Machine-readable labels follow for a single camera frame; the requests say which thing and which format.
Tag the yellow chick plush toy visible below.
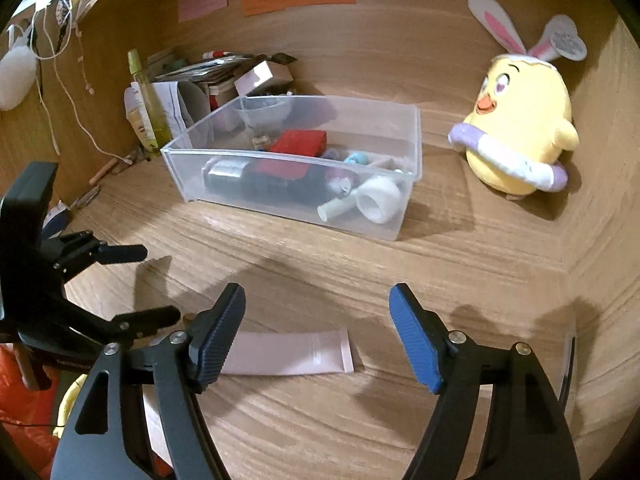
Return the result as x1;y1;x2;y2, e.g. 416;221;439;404
447;0;588;201

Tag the white cable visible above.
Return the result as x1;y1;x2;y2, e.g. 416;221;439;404
30;0;133;166

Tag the clear plastic storage box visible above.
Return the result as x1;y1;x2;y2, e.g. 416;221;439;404
160;94;423;242

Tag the white bowl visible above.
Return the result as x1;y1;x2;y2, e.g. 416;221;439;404
236;96;291;133

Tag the orange cloth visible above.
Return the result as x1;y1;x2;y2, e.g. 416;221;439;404
0;345;66;466

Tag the white tube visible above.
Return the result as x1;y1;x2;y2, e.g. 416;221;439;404
317;197;361;222

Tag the dark green jar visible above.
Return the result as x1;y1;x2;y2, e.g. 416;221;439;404
202;159;251;195

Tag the small white box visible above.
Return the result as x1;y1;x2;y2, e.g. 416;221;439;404
234;60;294;97

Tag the stack of booklets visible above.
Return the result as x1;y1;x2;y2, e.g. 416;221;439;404
152;55;251;83

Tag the yellow object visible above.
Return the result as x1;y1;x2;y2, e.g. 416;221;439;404
57;375;88;431

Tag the yellow-green bottle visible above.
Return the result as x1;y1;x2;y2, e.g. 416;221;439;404
126;49;173;153

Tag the red box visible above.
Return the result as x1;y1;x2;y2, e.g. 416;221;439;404
269;129;328;158

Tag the white fluffy item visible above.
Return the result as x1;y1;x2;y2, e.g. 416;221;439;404
0;25;38;111

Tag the white tape roll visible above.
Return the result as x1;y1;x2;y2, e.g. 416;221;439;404
355;176;403;224

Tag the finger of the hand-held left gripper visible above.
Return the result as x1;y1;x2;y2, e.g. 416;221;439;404
42;230;148;281
100;305;182;347

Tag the pale pink tube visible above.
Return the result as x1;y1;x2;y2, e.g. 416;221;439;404
220;330;356;377

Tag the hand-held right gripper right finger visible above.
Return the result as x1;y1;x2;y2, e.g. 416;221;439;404
389;282;581;480

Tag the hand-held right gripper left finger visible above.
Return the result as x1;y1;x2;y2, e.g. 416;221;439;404
50;282;247;480

